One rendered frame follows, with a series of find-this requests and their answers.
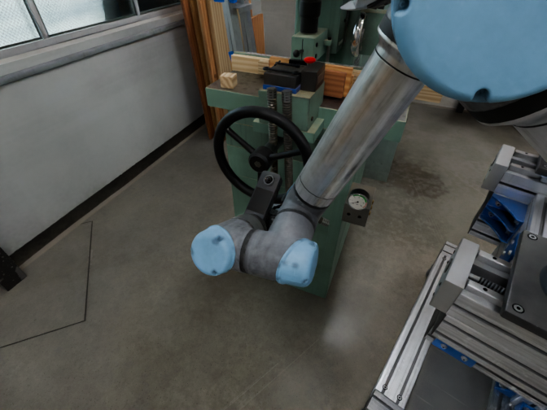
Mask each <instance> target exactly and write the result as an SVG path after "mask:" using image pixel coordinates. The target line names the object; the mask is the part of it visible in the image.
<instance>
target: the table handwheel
mask: <svg viewBox="0 0 547 410"><path fill-rule="evenodd" d="M244 118H258V119H262V120H267V121H269V122H271V123H273V124H276V125H277V126H278V127H279V128H281V129H282V130H284V131H285V132H286V133H287V134H288V135H289V136H290V137H291V138H292V140H293V141H294V142H295V144H296V145H297V147H298V149H296V150H289V151H285V152H280V153H276V152H277V150H278V149H279V148H280V146H281V145H282V144H283V143H284V141H283V140H284V139H283V137H279V136H277V137H278V142H277V145H276V146H275V145H274V144H271V143H269V142H267V143H266V144H265V146H258V147H257V148H256V149H254V148H253V147H252V146H251V145H249V144H248V143H247V142H246V141H244V140H243V139H242V138H241V137H240V136H239V135H238V134H237V133H236V132H235V131H234V130H233V129H232V128H231V127H230V126H231V125H232V124H233V123H234V122H236V121H238V120H241V119H244ZM225 133H228V134H229V135H230V136H231V137H232V138H233V139H234V140H235V141H236V142H238V143H239V144H240V145H241V146H242V147H243V148H244V149H245V150H246V151H248V152H249V153H250V156H249V158H248V163H249V165H250V166H251V168H252V169H253V170H255V171H256V172H258V174H257V182H258V181H259V178H260V175H261V173H262V172H263V171H268V169H269V168H270V166H271V165H272V164H273V163H274V160H277V159H284V158H289V157H294V156H299V155H301V157H302V160H303V165H304V166H305V164H306V163H307V161H308V160H309V157H310V156H311V154H312V153H313V152H312V149H311V147H310V145H309V142H308V140H307V139H306V137H305V136H304V135H303V133H302V132H301V131H300V129H299V128H298V127H297V126H296V125H295V124H294V123H293V122H292V121H291V120H289V119H288V118H286V117H285V116H284V115H282V114H281V113H279V112H277V111H274V110H272V109H269V108H267V107H260V106H244V107H238V108H235V109H234V110H232V111H230V112H228V113H227V114H226V115H225V116H223V117H222V119H221V120H220V122H219V123H218V125H217V127H216V130H215V133H214V138H213V149H214V153H215V156H216V159H217V163H218V165H219V167H220V169H221V171H222V172H223V173H224V175H225V177H226V178H227V179H228V180H229V182H230V183H231V184H232V185H233V186H234V187H236V188H237V189H238V190H240V191H241V192H242V193H244V194H245V195H247V196H248V197H251V196H252V194H253V192H254V189H253V188H252V187H251V186H249V185H247V184H246V183H244V182H243V181H242V180H241V179H240V178H239V177H238V176H237V175H236V174H235V173H234V171H233V170H232V168H231V167H230V165H229V163H228V161H227V159H226V157H225V151H224V138H225ZM284 194H285V193H284ZM284 194H278V195H277V197H276V199H275V201H274V204H279V203H282V197H283V195H284Z"/></svg>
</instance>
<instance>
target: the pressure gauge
mask: <svg viewBox="0 0 547 410"><path fill-rule="evenodd" d="M357 201H358V202H359V203H357ZM369 201H370V195H369V193H368V192H367V191H365V190H363V189H354V190H352V191H351V192H350V194H349V196H348V205H349V206H350V207H351V208H353V209H355V210H364V209H366V208H367V207H368V205H369Z"/></svg>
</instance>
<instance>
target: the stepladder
mask: <svg viewBox="0 0 547 410"><path fill-rule="evenodd" d="M213 1H214V2H222V7H223V12H224V18H225V27H226V32H227V38H228V43H229V48H230V51H229V52H228V53H229V56H230V60H231V55H232V54H233V53H234V52H235V51H240V52H244V51H243V44H244V50H245V52H251V53H257V52H256V43H255V37H254V32H253V27H252V17H251V12H250V10H251V9H252V3H249V1H248V0H238V1H237V0H213ZM236 2H238V3H236ZM237 9H238V13H239V16H240V22H241V28H242V34H243V42H242V37H241V32H240V27H239V21H238V13H237Z"/></svg>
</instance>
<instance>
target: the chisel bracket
mask: <svg viewBox="0 0 547 410"><path fill-rule="evenodd" d="M327 33H328V28H317V33H301V32H298V33H297V34H295V35H294V36H292V38H291V59H302V60H304V58H305V57H314V58H315V59H316V61H317V60H318V59H319V58H320V57H321V56H322V55H323V54H325V53H326V46H324V40H326V39H327ZM301 49H303V50H304V52H303V53H301V54H300V56H299V57H298V58H295V57H294V56H293V51H294V50H301ZM316 61H315V62H316Z"/></svg>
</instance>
